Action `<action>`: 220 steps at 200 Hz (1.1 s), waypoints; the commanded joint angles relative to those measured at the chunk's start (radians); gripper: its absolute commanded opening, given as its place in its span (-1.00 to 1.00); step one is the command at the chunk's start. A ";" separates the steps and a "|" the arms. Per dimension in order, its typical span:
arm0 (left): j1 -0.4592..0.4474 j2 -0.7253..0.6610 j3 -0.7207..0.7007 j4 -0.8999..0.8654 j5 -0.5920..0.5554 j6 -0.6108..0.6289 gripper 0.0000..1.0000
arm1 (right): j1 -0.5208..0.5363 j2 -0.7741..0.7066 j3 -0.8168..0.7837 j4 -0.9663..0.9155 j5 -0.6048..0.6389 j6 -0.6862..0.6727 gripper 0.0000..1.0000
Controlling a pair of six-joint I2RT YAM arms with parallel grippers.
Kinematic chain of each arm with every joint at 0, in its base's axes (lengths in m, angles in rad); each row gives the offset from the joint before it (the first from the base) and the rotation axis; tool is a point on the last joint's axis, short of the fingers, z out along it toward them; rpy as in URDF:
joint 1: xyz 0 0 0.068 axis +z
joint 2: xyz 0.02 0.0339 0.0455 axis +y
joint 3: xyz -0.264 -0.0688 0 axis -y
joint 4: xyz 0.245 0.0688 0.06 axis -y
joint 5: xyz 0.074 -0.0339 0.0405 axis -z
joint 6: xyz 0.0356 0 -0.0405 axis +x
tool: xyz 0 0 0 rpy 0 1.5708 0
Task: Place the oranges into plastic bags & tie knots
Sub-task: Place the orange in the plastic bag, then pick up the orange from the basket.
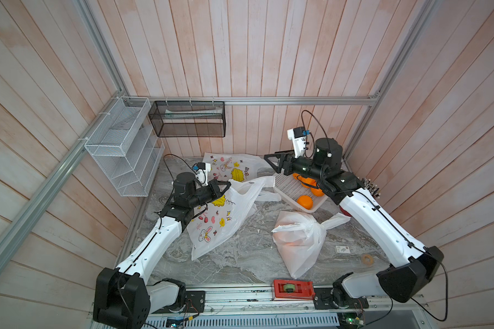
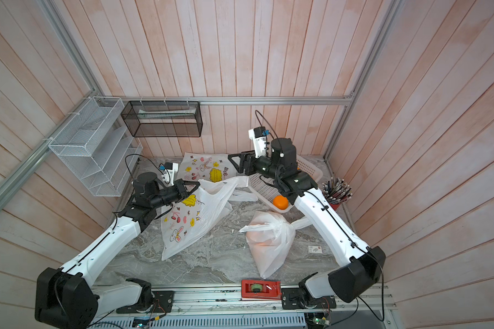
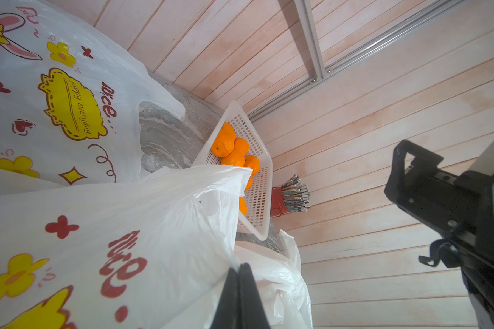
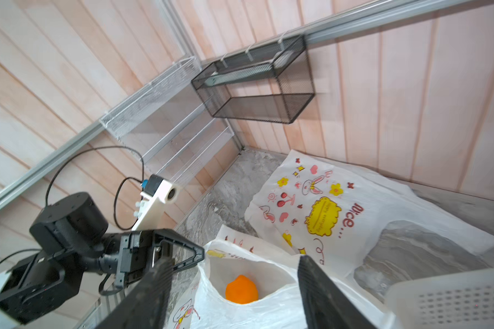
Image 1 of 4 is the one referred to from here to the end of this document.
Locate red tape dispenser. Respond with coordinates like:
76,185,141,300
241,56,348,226
273,280,315,300

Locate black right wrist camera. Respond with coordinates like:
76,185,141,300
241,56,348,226
287,126,310,158

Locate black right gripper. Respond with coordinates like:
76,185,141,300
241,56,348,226
266,151,329,186

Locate white plastic bag front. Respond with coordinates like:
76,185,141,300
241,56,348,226
272,211,351,279

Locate white printed bag back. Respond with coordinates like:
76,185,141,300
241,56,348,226
203,153,274,182

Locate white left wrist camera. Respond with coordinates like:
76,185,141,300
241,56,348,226
192,162,211,186

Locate black wire mesh basket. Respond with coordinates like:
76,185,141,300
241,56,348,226
148,100,226,138

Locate brown tape roll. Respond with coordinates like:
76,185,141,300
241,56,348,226
361,254,375,267

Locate white printed bag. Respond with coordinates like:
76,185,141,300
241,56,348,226
203,153,274,182
187,175,281,260

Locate red cup of pens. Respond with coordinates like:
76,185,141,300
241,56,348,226
339,179,381,219

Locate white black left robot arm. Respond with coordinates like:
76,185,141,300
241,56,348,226
93,172,231,328

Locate white plastic perforated basket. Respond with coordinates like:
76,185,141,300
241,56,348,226
273,174,328,213

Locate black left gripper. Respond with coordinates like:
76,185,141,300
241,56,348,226
188,179,232,208

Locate white wire mesh shelf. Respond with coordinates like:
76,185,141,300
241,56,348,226
85,97,165,197

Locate orange fruit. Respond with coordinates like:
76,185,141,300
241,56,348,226
296,195,314,210
292,174,317,189
310,188,324,197

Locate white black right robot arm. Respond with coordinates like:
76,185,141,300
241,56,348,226
263,138,444,308

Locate small white label card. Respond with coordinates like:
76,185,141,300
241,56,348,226
336,245,351,254

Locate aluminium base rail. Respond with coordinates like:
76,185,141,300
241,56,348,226
143,284,437,328

